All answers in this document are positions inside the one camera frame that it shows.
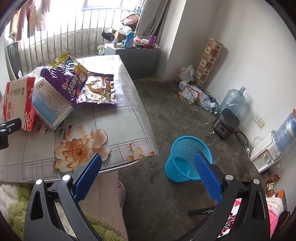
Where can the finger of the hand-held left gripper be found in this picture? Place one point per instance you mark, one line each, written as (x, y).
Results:
(7, 127)

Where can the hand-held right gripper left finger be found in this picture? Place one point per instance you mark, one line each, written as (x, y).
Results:
(87, 177)

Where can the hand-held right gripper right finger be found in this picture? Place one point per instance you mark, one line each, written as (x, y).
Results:
(208, 178)

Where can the red white paper bag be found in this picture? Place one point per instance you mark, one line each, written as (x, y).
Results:
(18, 102)

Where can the blue plastic waste basket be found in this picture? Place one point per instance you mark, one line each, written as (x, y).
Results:
(182, 148)

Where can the light blue medicine box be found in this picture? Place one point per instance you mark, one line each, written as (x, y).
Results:
(50, 102)

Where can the purple snack bag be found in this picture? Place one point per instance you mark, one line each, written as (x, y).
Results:
(67, 81)

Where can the gold foil wrapper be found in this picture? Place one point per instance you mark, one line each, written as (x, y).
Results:
(99, 90)

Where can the beige plush cloth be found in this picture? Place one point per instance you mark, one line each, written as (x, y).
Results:
(104, 197)

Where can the black metal stool leg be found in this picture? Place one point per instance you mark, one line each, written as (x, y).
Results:
(198, 212)

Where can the pink slipper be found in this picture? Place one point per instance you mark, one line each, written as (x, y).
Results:
(121, 192)

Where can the pink patterned cushion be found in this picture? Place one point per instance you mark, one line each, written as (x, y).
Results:
(231, 215)

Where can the grey rice cooker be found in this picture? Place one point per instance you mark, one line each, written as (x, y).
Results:
(225, 122)

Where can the floral tablecloth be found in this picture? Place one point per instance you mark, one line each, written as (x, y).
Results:
(104, 120)

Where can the white water dispenser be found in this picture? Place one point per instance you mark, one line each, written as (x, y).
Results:
(263, 153)

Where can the scattered snack wrappers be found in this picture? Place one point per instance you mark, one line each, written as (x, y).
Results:
(271, 182)

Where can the dark slatted panel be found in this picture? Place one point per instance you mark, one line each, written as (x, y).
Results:
(12, 58)

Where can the green white fluffy cloth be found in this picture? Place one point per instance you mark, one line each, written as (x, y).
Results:
(13, 208)

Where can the pile of plastic packaging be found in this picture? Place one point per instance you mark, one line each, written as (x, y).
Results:
(198, 97)

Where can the blue water jug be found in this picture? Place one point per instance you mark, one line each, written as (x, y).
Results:
(285, 132)
(231, 99)

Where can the white plastic bag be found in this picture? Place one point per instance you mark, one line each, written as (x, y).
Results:
(186, 73)

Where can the metal window railing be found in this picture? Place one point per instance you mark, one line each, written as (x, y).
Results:
(69, 34)

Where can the pink hanging garment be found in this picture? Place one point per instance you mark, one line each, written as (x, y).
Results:
(25, 16)

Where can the white hanging garment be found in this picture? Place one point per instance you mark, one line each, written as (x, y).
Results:
(42, 14)

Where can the white green paper bag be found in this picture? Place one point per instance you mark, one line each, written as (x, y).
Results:
(101, 49)

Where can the grey cabinet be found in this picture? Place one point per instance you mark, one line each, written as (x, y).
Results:
(138, 62)

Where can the blue detergent bottle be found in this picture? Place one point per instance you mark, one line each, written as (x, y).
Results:
(129, 40)

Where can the cardboard box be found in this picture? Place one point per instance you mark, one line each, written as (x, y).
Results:
(119, 34)

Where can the purple cup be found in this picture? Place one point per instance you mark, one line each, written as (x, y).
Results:
(152, 41)

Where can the glass window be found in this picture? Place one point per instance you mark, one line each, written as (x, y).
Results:
(104, 4)

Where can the pile of clothes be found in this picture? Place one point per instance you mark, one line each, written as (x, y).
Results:
(129, 22)

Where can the grey curtain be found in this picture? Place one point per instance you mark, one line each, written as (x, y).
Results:
(155, 16)

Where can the wall socket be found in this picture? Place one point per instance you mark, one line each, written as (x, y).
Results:
(258, 120)

